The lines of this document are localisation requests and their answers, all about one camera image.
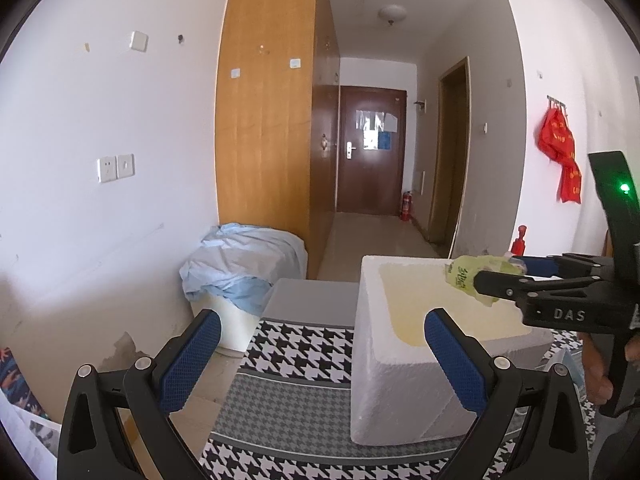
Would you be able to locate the dark brown door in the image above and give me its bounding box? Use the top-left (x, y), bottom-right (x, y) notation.
top-left (336, 85), bottom-right (407, 217)

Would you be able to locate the white foam box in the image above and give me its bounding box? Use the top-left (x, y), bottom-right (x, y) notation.
top-left (350, 255), bottom-right (556, 446)

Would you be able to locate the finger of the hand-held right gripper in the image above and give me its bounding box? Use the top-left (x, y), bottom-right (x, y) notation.
top-left (509, 254), bottom-right (615, 282)
top-left (472, 269), bottom-right (608, 311)

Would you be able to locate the wooden wardrobe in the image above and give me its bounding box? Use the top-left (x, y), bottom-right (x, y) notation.
top-left (215, 0), bottom-right (342, 281)

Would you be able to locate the round ceiling lamp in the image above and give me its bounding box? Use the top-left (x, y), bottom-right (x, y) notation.
top-left (378, 5), bottom-right (408, 26)

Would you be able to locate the houndstooth tablecloth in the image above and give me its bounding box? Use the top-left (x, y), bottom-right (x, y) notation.
top-left (200, 278), bottom-right (608, 480)

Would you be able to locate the dark printed cloth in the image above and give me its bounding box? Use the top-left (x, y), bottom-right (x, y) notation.
top-left (0, 347), bottom-right (51, 422)

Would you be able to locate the wooden side door frame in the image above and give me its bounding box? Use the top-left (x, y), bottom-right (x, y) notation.
top-left (427, 56), bottom-right (472, 257)

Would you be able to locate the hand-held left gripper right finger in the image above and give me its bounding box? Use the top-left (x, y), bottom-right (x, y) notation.
top-left (424, 308), bottom-right (591, 480)

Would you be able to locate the light blue bed sheet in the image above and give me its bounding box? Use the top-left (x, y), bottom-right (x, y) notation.
top-left (180, 222), bottom-right (308, 314)

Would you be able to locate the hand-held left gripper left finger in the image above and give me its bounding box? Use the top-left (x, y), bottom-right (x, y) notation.
top-left (57, 308), bottom-right (223, 480)

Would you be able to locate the red plastic bag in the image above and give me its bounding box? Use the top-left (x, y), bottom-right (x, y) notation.
top-left (537, 107), bottom-right (576, 162)
top-left (557, 157), bottom-right (583, 205)

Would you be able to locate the person's right hand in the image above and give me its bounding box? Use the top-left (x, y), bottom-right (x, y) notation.
top-left (581, 331), bottom-right (615, 407)

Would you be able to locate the white bin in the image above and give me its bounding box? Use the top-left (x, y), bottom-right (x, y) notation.
top-left (192, 290), bottom-right (261, 354)

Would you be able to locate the green snack packet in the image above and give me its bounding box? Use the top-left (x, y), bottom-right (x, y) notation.
top-left (442, 254), bottom-right (526, 307)

